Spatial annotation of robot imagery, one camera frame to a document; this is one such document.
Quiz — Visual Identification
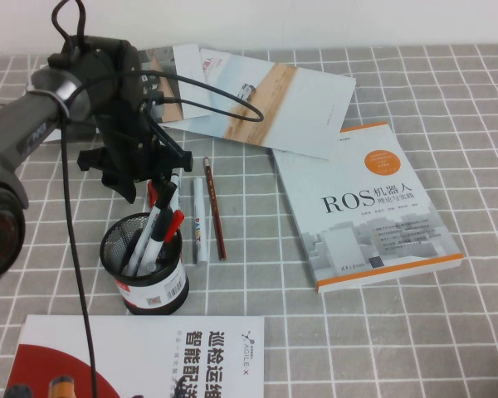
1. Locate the grey checked tablecloth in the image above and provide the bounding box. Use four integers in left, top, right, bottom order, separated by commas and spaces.
0, 41, 498, 398

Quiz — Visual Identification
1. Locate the dark red pencil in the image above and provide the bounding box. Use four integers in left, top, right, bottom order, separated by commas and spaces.
202, 156, 227, 262

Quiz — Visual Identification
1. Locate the white marker with black tip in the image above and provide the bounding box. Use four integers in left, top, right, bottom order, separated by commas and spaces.
168, 172, 183, 211

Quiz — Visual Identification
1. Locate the red pen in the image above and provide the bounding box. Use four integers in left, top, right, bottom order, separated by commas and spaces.
146, 180, 161, 211

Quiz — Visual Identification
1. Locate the white paint marker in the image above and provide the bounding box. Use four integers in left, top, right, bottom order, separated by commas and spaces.
192, 177, 211, 266

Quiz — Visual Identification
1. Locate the desert vehicle photo brochure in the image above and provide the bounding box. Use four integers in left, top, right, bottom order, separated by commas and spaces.
157, 48, 357, 162

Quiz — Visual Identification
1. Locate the office robot photo brochure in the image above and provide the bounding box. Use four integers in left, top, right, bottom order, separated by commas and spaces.
45, 44, 213, 144

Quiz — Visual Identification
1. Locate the black mesh pen holder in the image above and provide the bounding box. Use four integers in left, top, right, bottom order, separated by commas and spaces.
99, 212, 191, 316

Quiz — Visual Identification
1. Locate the thin black cable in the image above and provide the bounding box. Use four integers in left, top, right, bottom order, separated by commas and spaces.
64, 70, 263, 124

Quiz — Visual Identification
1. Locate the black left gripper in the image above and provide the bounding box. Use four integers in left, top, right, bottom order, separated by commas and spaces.
77, 99, 194, 205

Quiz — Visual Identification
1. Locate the short black cap white marker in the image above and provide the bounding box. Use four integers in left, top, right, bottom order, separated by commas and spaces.
143, 208, 174, 274

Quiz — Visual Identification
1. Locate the thick dark cable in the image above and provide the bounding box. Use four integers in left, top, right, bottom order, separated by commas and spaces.
51, 0, 99, 398

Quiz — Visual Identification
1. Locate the red white AgileX brochure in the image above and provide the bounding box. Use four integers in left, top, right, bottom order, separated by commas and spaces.
2, 314, 266, 398

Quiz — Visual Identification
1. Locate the long black cap white marker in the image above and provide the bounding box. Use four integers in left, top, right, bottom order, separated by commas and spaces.
122, 182, 179, 278

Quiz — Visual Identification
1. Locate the ROS robot textbook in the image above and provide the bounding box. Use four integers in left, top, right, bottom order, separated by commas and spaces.
271, 122, 464, 294

